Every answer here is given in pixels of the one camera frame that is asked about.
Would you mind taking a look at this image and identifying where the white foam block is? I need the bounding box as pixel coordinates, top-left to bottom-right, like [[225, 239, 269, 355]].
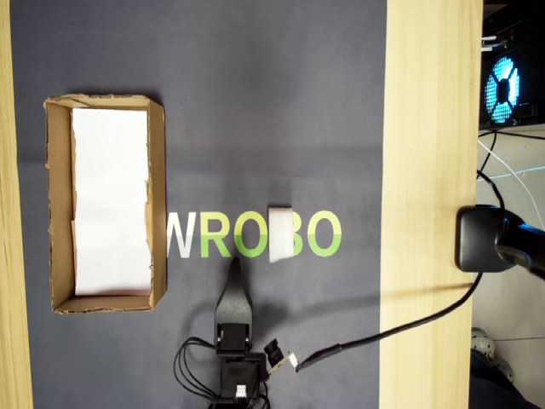
[[267, 205, 295, 263]]

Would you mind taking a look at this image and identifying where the thick black camera cable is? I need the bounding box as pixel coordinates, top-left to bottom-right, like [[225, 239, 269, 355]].
[[295, 270, 485, 374]]

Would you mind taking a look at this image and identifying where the black floor cable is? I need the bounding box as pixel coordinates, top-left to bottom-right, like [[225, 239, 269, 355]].
[[475, 130, 508, 210]]

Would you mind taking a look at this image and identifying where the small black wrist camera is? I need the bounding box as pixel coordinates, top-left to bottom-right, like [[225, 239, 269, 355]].
[[262, 338, 286, 372]]

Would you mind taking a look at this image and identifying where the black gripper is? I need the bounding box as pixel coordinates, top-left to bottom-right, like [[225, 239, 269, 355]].
[[214, 256, 254, 357]]

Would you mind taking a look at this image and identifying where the brown cardboard box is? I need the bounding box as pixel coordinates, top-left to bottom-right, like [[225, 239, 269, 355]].
[[43, 94, 168, 315]]

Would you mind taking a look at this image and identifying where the dark trouser leg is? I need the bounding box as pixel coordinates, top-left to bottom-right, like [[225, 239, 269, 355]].
[[469, 349, 545, 409]]

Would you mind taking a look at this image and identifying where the black computer case with fan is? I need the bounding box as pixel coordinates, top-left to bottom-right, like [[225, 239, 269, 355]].
[[479, 0, 545, 131]]

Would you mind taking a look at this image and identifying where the white floor cable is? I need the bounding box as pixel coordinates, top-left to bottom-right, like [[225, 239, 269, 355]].
[[477, 166, 545, 182], [476, 138, 545, 206]]

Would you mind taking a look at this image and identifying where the white paper sheet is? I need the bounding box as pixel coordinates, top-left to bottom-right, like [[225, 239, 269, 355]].
[[70, 107, 153, 297]]

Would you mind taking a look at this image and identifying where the dark grey mat WROBO print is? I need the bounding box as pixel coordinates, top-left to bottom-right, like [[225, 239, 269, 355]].
[[9, 0, 388, 409]]

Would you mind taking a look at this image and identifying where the grey patterned shoe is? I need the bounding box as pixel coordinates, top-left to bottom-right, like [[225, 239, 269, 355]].
[[470, 326, 517, 384]]

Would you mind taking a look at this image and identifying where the black camera stand clamp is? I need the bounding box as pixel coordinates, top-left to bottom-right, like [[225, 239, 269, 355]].
[[454, 204, 545, 281]]

